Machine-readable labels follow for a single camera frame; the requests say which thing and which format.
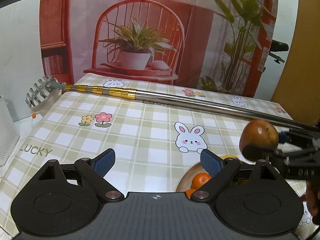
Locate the brown cardboard board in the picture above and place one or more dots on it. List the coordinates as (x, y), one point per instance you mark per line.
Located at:
(298, 88)

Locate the plaid bunny tablecloth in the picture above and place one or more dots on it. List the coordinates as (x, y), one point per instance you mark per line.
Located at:
(141, 133)

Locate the white perforated box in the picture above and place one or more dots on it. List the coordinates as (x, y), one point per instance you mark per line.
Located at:
(9, 135)

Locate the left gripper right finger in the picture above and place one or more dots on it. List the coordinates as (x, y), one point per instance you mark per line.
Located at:
(213, 165)

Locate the dark red apple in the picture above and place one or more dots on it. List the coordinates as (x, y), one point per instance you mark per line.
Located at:
(258, 136)

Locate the telescopic metal pole rake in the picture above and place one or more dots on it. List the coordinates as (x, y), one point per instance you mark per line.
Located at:
(46, 85)

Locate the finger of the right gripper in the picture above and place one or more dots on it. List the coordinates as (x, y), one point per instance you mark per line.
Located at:
(299, 137)
(294, 165)

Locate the beige round plate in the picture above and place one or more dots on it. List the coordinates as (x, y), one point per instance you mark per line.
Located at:
(186, 181)

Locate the yellow orange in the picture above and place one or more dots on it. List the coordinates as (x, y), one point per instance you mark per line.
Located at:
(227, 158)

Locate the person right hand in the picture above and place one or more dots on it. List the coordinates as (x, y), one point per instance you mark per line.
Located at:
(311, 197)

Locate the white panel board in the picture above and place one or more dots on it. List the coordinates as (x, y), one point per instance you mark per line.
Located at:
(21, 63)

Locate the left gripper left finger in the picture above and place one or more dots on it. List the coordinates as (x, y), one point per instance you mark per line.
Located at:
(101, 164)

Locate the printed room backdrop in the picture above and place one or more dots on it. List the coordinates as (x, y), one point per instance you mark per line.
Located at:
(216, 45)

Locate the small orange mandarin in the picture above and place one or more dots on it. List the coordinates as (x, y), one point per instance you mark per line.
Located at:
(189, 192)

